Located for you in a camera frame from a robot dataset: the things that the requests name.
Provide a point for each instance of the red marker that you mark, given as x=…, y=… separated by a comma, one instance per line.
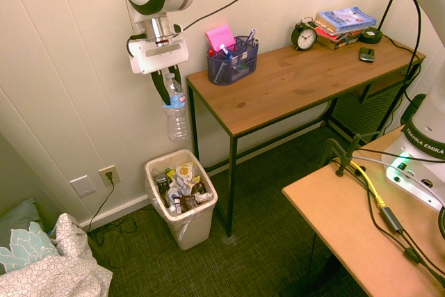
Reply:
x=211, y=53

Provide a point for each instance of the blue paperback book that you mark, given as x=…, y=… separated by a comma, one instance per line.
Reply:
x=347, y=18

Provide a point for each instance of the white blank wall plate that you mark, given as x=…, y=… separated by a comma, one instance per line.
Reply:
x=82, y=185

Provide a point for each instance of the pink sticky note pad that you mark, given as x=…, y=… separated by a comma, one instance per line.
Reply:
x=220, y=36

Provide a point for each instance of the white circle-pattern blanket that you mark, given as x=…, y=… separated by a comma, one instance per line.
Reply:
x=66, y=269

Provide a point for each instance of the black lamp stand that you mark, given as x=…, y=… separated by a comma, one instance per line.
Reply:
x=370, y=35

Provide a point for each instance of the plywood robot table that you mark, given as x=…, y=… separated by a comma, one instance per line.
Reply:
x=347, y=234

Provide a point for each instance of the yellow snack bag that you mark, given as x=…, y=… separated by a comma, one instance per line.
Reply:
x=183, y=173

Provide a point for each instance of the brown snack wrapper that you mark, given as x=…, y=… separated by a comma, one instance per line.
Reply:
x=189, y=202

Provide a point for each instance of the blue-capped marker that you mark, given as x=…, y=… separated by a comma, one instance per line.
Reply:
x=251, y=34

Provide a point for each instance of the black alarm clock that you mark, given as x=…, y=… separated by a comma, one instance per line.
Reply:
x=305, y=38

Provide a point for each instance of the wooden desk black metal frame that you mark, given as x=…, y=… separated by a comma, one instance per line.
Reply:
x=295, y=78

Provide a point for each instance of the red book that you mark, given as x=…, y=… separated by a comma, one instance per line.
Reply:
x=347, y=32

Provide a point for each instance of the white plastic trash bin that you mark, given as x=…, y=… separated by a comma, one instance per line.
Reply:
x=194, y=227

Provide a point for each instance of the clear trash bag liner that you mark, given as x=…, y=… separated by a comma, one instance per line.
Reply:
x=153, y=185

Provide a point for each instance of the black metal clamp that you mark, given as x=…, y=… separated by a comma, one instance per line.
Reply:
x=342, y=159

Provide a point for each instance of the blue and white marker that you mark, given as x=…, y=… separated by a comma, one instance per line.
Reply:
x=225, y=50

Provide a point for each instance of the plain teal pillow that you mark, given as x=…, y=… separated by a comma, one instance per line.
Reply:
x=21, y=211

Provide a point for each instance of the blue mesh desk organizer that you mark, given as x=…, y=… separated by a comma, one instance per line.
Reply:
x=229, y=67

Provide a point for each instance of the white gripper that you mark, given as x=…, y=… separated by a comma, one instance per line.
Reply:
x=156, y=55

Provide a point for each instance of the beige wall power outlet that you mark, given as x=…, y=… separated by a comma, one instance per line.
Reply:
x=109, y=175

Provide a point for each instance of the black mobile phone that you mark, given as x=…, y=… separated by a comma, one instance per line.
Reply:
x=367, y=54

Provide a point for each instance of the yellow and black book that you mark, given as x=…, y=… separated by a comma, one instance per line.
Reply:
x=337, y=43

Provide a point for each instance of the teal floral pillow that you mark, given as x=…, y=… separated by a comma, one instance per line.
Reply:
x=24, y=248

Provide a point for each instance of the clear plastic water bottle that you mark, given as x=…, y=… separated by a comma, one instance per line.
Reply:
x=177, y=119

